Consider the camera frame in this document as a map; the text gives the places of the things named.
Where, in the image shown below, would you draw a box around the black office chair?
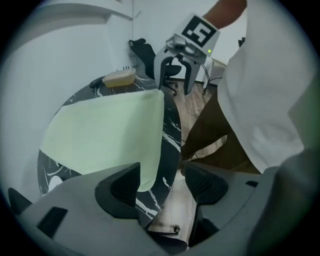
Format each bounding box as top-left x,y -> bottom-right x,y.
128,38 -> 183,97

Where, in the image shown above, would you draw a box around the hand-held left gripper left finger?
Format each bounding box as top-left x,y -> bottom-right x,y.
18,162 -> 161,253

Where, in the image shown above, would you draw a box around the light green towel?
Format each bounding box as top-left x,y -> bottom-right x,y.
39,89 -> 165,193

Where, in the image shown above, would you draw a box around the person in white shirt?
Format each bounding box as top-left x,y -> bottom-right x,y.
216,0 -> 320,175

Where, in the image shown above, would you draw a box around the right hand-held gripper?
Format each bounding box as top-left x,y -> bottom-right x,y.
153,13 -> 221,96

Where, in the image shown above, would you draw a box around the beige rectangular container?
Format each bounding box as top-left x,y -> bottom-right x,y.
101,68 -> 137,88

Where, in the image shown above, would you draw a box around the person's right forearm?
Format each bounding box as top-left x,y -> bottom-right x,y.
201,0 -> 248,30

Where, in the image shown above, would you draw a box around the person's brown trousers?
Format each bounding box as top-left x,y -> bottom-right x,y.
182,92 -> 261,175

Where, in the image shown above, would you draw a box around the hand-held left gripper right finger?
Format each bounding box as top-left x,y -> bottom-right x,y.
184,162 -> 262,248

